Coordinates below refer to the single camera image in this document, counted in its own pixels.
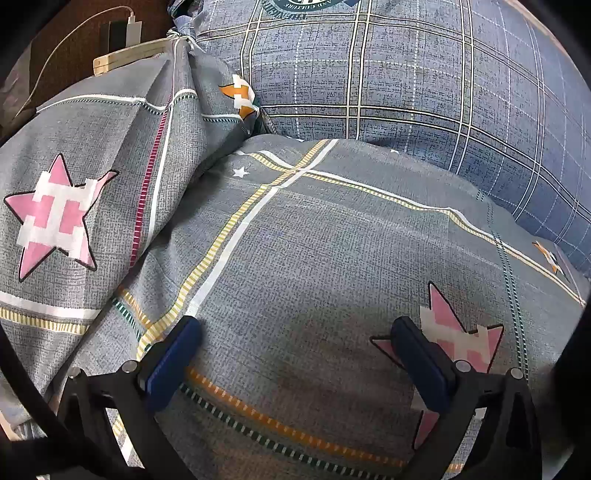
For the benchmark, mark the grey star patterned quilt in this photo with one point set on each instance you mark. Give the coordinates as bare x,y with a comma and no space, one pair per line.
154,192

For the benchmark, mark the white power bank charger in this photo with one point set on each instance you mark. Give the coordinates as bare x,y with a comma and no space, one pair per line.
117,35

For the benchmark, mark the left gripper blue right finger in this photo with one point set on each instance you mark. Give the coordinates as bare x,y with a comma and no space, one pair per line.
429,367

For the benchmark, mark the blue plaid pillow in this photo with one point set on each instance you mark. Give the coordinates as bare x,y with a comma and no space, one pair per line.
475,87

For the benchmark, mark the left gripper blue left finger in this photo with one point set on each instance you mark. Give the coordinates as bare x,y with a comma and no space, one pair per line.
162,368

